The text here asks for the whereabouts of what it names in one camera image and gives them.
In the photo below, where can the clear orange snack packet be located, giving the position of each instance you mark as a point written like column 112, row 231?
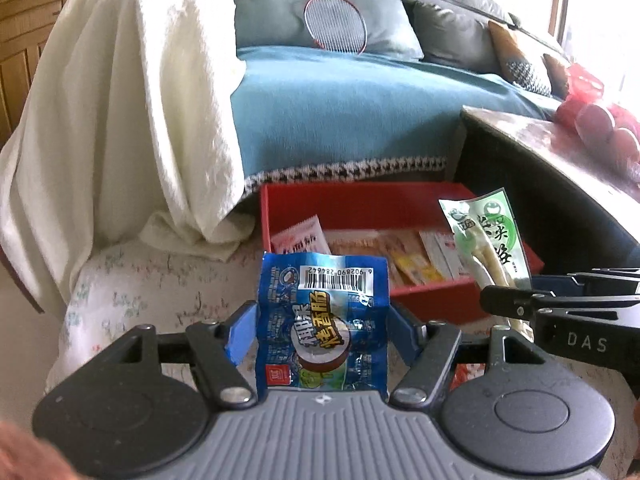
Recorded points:
column 365, row 245

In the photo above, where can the grey-teal sofa cushion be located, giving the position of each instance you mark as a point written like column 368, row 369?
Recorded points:
column 275, row 15

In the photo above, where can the grey sofa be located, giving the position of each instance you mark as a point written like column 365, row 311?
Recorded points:
column 450, row 25

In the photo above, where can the brown cushion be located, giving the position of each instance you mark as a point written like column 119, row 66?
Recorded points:
column 557, row 75

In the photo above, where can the green white snack packet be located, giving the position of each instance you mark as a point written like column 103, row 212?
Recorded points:
column 492, row 240

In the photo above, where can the pink wrapped fruits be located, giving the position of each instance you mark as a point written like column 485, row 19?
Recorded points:
column 595, row 120

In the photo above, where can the teal blanket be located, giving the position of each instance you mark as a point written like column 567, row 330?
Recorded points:
column 350, row 110

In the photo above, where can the red badminton racket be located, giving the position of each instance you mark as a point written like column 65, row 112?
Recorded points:
column 335, row 25

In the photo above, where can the red cardboard box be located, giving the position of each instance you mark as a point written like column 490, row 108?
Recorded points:
column 350, row 205

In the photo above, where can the floral tablecloth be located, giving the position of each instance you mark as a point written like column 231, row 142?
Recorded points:
column 150, row 285

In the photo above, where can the person's left hand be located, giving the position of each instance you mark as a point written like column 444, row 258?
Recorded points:
column 25, row 455

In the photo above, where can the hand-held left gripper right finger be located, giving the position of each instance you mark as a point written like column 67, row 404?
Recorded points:
column 402, row 332

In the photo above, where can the blue snack packet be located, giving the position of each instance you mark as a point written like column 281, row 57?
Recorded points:
column 320, row 330

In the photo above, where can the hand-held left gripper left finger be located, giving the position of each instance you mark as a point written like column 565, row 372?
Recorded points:
column 240, row 327

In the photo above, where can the orange patterned pillow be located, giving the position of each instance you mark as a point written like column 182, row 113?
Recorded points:
column 520, row 60

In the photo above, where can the red plastic bag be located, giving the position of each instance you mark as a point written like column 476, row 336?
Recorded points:
column 585, row 82

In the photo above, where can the wooden door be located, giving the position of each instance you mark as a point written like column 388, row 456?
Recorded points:
column 30, row 35

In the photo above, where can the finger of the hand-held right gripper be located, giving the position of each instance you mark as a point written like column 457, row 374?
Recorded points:
column 505, row 302
column 600, row 282

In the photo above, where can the dark coffee table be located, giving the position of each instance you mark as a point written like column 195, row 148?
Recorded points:
column 550, row 185

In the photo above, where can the white towel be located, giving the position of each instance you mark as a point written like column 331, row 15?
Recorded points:
column 125, row 110

